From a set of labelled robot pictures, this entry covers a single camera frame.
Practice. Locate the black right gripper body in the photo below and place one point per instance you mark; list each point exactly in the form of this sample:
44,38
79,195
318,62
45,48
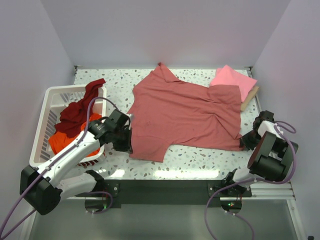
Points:
249,140

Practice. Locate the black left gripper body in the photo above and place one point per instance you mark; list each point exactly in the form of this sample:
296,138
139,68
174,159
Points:
126,141

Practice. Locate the dusty red t-shirt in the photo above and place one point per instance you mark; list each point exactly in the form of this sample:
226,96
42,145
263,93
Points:
168,111

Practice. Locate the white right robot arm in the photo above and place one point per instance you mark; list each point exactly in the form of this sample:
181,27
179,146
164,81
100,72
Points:
273,159

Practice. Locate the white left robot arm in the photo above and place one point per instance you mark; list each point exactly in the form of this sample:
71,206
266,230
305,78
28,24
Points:
55,169

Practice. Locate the folded beige t-shirt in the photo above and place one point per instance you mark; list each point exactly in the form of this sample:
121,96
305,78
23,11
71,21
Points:
251,95

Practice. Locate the dark red t-shirt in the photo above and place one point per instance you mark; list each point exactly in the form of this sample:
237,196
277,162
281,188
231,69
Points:
75,114

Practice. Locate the folded pink t-shirt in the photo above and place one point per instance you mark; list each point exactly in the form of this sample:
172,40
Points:
228,76

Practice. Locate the orange t-shirt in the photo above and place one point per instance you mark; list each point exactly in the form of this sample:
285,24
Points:
60,140

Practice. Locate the white plastic laundry basket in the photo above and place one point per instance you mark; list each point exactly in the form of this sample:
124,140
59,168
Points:
56,99

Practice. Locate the aluminium frame rail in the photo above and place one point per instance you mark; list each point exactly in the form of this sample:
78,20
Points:
272,191

